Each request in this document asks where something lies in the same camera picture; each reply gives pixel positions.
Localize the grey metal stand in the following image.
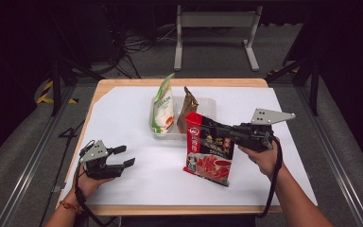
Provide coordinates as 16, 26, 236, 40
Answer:
173, 4, 264, 72

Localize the aluminium floor rail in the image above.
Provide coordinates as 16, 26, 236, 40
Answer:
295, 84, 363, 227
0, 84, 78, 227

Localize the red beaded bracelet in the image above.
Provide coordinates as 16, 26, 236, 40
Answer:
59, 200, 81, 215

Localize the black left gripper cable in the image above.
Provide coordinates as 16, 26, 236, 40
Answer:
73, 140, 118, 227

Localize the yellow and black floor tape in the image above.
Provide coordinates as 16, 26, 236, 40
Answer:
36, 79, 78, 105

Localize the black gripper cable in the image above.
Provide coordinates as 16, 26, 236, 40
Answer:
257, 134, 285, 219
73, 140, 118, 227

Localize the person's right hand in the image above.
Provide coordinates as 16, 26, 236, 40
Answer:
237, 139, 285, 181

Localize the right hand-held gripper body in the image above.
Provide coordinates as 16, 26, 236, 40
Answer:
230, 108, 297, 152

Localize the translucent plastic storage container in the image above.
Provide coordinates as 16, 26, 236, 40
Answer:
149, 96, 217, 142

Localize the white and green snack bag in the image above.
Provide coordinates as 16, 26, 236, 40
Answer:
148, 73, 176, 135

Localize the gold foil snack bag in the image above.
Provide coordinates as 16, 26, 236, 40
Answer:
176, 86, 199, 135

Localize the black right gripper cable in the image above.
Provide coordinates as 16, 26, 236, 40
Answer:
257, 134, 285, 219

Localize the red and black snack bag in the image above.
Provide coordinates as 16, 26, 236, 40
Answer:
182, 112, 236, 188

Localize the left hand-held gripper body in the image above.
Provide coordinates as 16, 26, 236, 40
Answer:
78, 139, 124, 181

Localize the white paper sheet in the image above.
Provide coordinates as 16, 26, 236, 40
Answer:
60, 85, 319, 207

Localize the bundle of black floor cables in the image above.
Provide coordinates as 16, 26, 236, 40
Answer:
102, 6, 178, 79

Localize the black tripod stand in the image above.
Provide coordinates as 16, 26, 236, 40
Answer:
264, 12, 322, 116
45, 6, 106, 117

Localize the person's left hand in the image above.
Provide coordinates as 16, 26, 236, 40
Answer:
68, 166, 114, 204

